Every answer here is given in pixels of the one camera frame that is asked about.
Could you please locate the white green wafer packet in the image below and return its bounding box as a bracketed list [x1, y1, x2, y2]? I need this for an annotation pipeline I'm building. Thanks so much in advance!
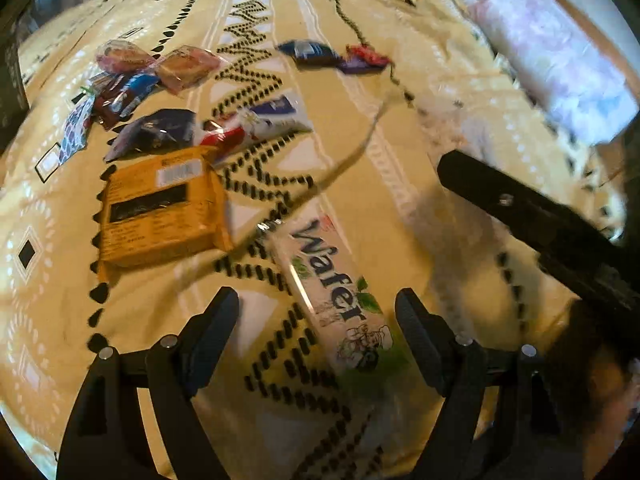
[269, 212, 403, 377]

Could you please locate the red candy wrapper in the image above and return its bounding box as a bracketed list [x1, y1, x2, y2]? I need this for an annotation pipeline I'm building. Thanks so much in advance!
[341, 44, 392, 74]

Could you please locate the dark blue snack packet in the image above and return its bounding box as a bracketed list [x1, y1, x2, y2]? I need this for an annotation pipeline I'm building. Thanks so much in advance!
[104, 108, 197, 162]

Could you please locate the small brown snack packet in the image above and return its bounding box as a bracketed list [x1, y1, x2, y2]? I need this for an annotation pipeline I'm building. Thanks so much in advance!
[91, 94, 128, 130]

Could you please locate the blue white patterned packet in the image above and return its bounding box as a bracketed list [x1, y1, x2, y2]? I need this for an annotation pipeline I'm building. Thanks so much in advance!
[58, 94, 97, 165]

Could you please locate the blue candy wrapper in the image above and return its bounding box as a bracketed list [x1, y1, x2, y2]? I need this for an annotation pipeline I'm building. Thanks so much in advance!
[276, 39, 347, 69]

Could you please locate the pink white quilt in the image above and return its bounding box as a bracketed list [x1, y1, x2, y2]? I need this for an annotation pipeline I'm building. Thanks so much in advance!
[385, 0, 640, 147]

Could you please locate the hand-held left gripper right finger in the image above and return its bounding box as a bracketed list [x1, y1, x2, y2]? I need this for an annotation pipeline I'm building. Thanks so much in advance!
[395, 288, 586, 480]

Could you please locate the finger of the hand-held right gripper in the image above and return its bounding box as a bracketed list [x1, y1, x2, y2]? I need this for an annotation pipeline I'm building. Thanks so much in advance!
[437, 149, 623, 266]

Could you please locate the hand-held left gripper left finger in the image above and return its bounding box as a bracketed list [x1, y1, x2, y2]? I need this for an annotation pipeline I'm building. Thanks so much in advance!
[55, 286, 240, 480]

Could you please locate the yellow snack packet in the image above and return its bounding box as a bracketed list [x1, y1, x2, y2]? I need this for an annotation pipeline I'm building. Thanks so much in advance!
[94, 147, 235, 282]

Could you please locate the red white blue snack packet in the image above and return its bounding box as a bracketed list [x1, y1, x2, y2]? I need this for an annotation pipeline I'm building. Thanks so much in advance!
[201, 94, 312, 167]

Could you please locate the orange pink snack packet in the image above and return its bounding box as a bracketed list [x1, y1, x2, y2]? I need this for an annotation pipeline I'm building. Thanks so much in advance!
[156, 45, 222, 95]

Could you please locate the blue brown snack packet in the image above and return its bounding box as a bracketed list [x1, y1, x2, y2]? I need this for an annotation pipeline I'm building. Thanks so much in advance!
[100, 73, 162, 117]

